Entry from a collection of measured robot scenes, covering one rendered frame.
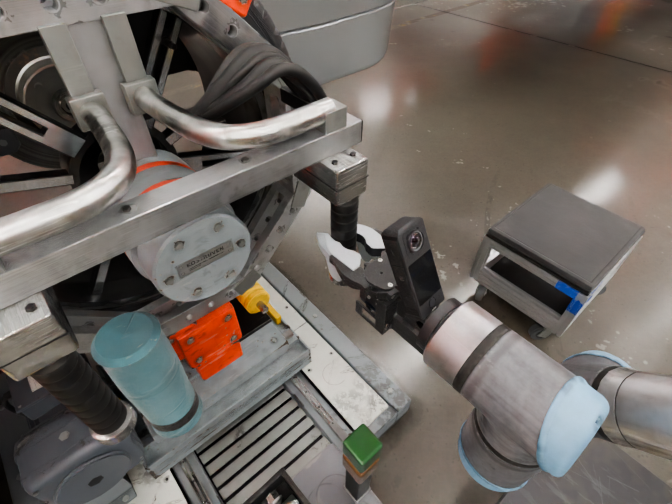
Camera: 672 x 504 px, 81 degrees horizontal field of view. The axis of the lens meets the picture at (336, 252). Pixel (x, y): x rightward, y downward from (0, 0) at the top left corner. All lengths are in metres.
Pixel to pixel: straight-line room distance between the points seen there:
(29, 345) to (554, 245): 1.31
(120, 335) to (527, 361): 0.50
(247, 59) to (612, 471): 1.02
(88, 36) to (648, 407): 0.69
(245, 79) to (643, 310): 1.67
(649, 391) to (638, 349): 1.20
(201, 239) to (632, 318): 1.61
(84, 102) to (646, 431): 0.68
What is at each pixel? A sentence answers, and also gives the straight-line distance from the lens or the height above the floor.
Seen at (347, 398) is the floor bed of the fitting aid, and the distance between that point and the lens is 1.23.
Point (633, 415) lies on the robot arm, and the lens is 0.55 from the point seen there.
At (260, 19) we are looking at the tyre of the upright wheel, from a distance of 0.70.
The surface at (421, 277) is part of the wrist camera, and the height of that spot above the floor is 0.87.
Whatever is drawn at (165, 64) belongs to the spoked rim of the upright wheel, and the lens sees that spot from 0.67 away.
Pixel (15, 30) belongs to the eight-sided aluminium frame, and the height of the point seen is 1.08.
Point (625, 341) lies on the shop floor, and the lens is 1.74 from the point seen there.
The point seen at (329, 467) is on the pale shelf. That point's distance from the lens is 0.78.
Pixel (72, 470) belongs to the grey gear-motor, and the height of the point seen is 0.38.
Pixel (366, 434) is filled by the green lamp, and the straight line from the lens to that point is 0.57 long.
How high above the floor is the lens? 1.20
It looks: 45 degrees down
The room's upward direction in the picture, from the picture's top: straight up
